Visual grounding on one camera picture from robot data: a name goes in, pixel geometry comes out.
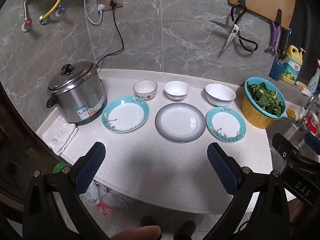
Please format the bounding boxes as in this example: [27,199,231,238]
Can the blue cup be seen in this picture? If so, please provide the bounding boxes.
[268,60,284,81]

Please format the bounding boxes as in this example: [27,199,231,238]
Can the yellow basin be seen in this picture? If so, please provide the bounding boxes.
[241,95,276,129]

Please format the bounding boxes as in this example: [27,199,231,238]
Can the stainless steel rice cooker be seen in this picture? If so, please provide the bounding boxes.
[46,61,107,125]

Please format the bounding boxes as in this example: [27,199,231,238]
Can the yellow gas hose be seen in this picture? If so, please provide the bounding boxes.
[38,0,63,26]

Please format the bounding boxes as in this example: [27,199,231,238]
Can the teal colander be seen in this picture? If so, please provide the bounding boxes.
[244,77,286,120]

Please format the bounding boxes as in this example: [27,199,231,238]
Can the large teal rimmed plate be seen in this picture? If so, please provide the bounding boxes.
[101,96,150,133]

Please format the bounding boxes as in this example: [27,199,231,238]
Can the white folded cloth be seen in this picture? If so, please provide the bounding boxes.
[42,119,78,155]

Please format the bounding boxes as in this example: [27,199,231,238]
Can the person left hand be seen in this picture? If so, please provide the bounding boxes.
[111,225,161,240]

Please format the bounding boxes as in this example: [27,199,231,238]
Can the green leafy vegetables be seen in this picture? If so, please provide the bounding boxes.
[247,82,285,117]

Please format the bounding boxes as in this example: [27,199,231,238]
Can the purple peeler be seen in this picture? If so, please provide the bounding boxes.
[265,22,281,55]

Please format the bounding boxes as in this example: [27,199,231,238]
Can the black handled kitchen scissors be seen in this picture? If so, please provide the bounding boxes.
[209,3,258,53]

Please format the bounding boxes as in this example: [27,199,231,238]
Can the small teal rimmed plate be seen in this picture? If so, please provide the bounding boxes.
[206,107,246,143]

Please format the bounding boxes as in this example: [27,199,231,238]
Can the floral patterned small bowl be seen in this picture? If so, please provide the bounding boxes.
[133,80,158,101]

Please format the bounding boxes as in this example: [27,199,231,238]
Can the steel faucet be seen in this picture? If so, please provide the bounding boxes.
[296,90,319,131]

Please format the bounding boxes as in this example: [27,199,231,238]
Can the black power cable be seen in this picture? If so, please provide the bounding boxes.
[96,0,125,66]

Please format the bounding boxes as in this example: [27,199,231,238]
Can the blue water valve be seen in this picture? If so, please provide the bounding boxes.
[55,5,67,18]

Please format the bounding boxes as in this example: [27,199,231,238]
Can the wall power outlet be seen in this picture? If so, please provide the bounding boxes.
[97,0,124,11]

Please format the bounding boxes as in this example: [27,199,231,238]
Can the white spray bottle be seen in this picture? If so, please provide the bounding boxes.
[308,59,320,95]

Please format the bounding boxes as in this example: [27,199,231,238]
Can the white power cable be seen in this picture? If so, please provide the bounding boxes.
[41,0,104,27]

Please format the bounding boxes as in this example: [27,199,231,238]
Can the white large bowl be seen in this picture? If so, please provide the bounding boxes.
[204,83,236,107]

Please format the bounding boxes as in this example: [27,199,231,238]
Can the yellow dish soap bottle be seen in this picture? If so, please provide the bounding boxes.
[280,45,305,85]

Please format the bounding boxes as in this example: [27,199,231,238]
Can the red water valve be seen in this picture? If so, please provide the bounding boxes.
[21,18,32,33]

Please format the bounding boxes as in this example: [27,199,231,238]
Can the yellow sponge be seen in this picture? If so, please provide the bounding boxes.
[286,108,297,120]

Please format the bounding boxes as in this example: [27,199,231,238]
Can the white small bowl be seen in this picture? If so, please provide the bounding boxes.
[164,81,190,101]

